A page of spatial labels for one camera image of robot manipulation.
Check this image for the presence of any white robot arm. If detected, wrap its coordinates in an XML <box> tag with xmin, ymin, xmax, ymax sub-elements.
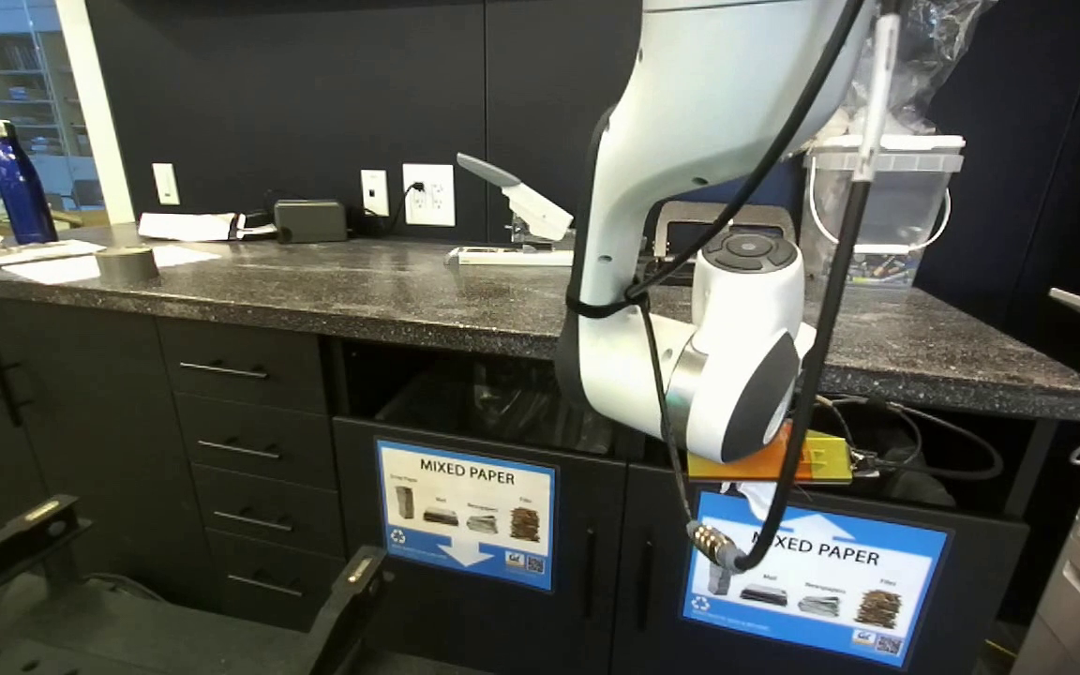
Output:
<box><xmin>568</xmin><ymin>0</ymin><xmax>877</xmax><ymax>460</ymax></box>

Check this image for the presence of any black bin liner bag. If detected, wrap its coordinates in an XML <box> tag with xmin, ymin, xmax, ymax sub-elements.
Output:
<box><xmin>374</xmin><ymin>360</ymin><xmax>611</xmax><ymax>456</ymax></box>

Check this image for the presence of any left bin door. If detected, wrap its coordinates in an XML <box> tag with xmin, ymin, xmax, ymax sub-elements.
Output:
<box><xmin>334</xmin><ymin>419</ymin><xmax>628</xmax><ymax>675</ymax></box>

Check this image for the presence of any bin door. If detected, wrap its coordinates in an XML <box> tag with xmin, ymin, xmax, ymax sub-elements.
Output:
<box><xmin>334</xmin><ymin>419</ymin><xmax>628</xmax><ymax>675</ymax></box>
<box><xmin>611</xmin><ymin>469</ymin><xmax>1027</xmax><ymax>675</ymax></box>

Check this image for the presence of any right bin door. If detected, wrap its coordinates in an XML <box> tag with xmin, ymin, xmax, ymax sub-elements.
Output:
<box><xmin>611</xmin><ymin>469</ymin><xmax>1027</xmax><ymax>675</ymax></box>

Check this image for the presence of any left mixed paper sign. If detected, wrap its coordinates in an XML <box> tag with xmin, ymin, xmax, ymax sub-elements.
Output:
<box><xmin>374</xmin><ymin>440</ymin><xmax>558</xmax><ymax>594</ymax></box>

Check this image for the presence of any mixed paper sign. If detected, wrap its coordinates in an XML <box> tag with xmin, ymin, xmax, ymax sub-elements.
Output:
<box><xmin>684</xmin><ymin>508</ymin><xmax>948</xmax><ymax>668</ymax></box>
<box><xmin>374</xmin><ymin>440</ymin><xmax>558</xmax><ymax>594</ymax></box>

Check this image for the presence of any black power adapter box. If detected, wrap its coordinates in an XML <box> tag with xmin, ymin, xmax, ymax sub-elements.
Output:
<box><xmin>276</xmin><ymin>199</ymin><xmax>349</xmax><ymax>244</ymax></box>

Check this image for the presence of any black chair armrest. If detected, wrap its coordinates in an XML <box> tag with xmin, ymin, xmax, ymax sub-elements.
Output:
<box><xmin>296</xmin><ymin>544</ymin><xmax>387</xmax><ymax>675</ymax></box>

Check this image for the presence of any black drawer stack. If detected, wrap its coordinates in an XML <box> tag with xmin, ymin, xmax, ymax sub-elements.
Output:
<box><xmin>157</xmin><ymin>321</ymin><xmax>346</xmax><ymax>625</ymax></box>

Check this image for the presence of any white folded paper stack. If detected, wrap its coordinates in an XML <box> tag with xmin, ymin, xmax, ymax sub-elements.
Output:
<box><xmin>141</xmin><ymin>210</ymin><xmax>241</xmax><ymax>244</ymax></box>

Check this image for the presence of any clear plastic bucket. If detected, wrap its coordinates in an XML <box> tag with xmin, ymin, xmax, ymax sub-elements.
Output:
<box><xmin>799</xmin><ymin>134</ymin><xmax>964</xmax><ymax>290</ymax></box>

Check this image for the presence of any right mixed paper sign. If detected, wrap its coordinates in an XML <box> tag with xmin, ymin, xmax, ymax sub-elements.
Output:
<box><xmin>684</xmin><ymin>508</ymin><xmax>948</xmax><ymax>668</ymax></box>

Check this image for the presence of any white lamp pole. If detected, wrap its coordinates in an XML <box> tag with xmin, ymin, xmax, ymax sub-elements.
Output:
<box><xmin>57</xmin><ymin>0</ymin><xmax>157</xmax><ymax>281</ymax></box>

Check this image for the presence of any white flat paper sheet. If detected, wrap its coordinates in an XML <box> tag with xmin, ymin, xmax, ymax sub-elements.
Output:
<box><xmin>12</xmin><ymin>244</ymin><xmax>214</xmax><ymax>285</ymax></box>

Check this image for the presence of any clear plastic bag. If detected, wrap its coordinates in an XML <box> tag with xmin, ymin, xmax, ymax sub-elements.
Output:
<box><xmin>891</xmin><ymin>0</ymin><xmax>997</xmax><ymax>131</ymax></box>

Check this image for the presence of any black cabinet door left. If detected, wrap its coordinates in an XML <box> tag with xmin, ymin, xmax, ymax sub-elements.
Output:
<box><xmin>0</xmin><ymin>300</ymin><xmax>214</xmax><ymax>603</ymax></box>

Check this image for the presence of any blue water bottle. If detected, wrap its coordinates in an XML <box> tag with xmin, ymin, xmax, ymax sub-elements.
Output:
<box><xmin>0</xmin><ymin>120</ymin><xmax>57</xmax><ymax>244</ymax></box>

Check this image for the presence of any white wall outlet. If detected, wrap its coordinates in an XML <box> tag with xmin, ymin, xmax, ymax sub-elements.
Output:
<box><xmin>403</xmin><ymin>160</ymin><xmax>457</xmax><ymax>230</ymax></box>

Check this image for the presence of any white data wall plate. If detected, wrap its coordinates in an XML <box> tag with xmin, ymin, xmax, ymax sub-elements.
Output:
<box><xmin>361</xmin><ymin>170</ymin><xmax>391</xmax><ymax>216</ymax></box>

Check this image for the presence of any orange wrist camera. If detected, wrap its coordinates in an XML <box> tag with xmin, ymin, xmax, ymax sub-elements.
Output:
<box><xmin>686</xmin><ymin>430</ymin><xmax>856</xmax><ymax>486</ymax></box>

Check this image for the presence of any white light switch plate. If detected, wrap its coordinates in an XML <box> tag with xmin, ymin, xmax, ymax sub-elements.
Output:
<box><xmin>152</xmin><ymin>160</ymin><xmax>181</xmax><ymax>208</ymax></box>

